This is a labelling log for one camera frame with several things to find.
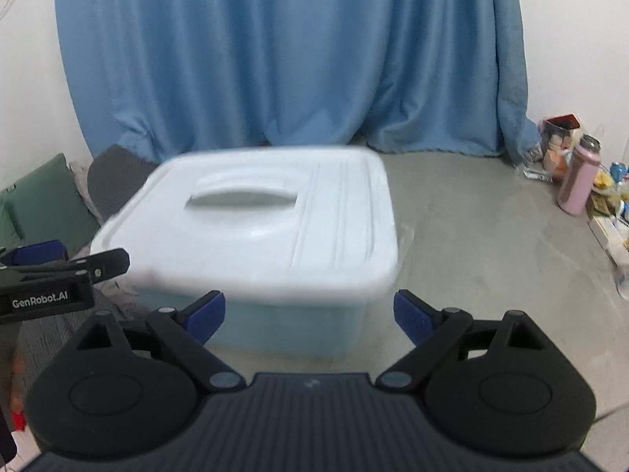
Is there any red-topped snack bag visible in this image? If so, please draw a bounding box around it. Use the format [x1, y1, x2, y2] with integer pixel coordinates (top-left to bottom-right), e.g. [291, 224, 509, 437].
[539, 114, 584, 184]

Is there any grey knitted cloth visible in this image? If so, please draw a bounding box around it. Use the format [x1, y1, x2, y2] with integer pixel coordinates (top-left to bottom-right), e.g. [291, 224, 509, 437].
[12, 288, 148, 394]

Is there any light blue plastic storage box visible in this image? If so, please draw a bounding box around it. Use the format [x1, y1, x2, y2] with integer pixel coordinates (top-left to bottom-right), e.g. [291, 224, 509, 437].
[135, 288, 369, 359]

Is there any white plastic box lid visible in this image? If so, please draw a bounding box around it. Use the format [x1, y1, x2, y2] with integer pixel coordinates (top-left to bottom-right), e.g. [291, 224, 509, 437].
[90, 144, 400, 303]

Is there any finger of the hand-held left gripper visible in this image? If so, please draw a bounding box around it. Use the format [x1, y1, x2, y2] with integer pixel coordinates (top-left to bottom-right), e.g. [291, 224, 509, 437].
[0, 240, 70, 270]
[0, 248, 131, 290]

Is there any clear plastic packet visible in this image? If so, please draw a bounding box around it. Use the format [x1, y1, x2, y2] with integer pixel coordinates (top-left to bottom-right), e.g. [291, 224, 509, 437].
[522, 156, 555, 181]

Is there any pink water bottle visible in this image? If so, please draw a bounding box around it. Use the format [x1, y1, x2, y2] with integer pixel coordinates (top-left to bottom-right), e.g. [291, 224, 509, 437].
[556, 135, 602, 216]

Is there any blue curtain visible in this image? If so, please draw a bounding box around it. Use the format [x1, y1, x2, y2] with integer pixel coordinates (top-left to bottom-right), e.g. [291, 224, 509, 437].
[53, 0, 541, 164]

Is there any green pillow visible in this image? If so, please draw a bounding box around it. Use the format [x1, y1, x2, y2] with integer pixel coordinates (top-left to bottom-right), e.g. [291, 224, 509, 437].
[0, 153, 101, 256]

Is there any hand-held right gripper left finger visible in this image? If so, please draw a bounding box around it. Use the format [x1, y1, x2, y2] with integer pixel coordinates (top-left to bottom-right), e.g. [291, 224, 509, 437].
[76, 290, 246, 394]

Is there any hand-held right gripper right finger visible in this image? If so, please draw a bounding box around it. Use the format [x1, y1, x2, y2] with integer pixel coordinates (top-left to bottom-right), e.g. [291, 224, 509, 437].
[376, 289, 554, 394]

